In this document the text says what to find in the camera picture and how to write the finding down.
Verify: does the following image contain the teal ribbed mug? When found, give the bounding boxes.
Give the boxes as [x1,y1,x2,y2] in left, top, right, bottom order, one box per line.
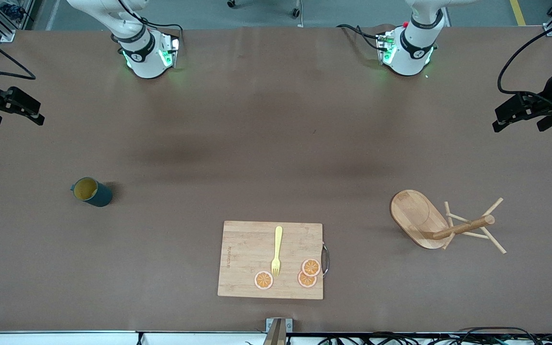
[70,177,113,207]

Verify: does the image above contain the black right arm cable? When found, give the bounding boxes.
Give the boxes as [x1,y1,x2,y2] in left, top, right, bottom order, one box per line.
[0,24,36,80]

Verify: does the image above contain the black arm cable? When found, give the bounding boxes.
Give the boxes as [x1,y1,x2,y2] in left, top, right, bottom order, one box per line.
[0,24,36,80]
[497,13,552,104]

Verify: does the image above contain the wooden mug tree rack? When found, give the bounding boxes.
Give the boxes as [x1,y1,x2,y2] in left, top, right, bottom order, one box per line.
[390,189,507,254]

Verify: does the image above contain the white edge rail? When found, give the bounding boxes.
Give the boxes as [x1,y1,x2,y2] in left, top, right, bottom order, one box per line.
[0,331,267,345]

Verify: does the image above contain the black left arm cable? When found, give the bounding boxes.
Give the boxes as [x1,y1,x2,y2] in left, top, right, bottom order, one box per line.
[497,13,552,104]

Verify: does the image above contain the black looping cable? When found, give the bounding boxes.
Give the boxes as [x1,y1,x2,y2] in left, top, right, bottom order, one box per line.
[456,327,542,345]

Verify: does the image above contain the black base cable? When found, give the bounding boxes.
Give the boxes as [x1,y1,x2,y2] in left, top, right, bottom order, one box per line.
[337,24,383,51]
[117,0,184,51]

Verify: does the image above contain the yellow plastic fork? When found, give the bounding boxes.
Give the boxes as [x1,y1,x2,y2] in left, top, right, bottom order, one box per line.
[271,226,283,277]

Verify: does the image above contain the dark blue bundle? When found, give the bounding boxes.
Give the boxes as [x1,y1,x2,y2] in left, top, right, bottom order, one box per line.
[0,2,25,20]

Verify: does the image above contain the black cable tangle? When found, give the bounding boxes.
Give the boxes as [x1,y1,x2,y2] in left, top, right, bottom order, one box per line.
[319,334,423,345]

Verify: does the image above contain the aluminium camera mast bracket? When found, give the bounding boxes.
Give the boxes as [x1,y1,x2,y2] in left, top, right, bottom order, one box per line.
[263,318,293,345]

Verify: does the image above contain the bamboo cutting board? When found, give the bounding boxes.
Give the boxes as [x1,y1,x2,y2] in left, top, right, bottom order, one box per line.
[218,220,330,300]

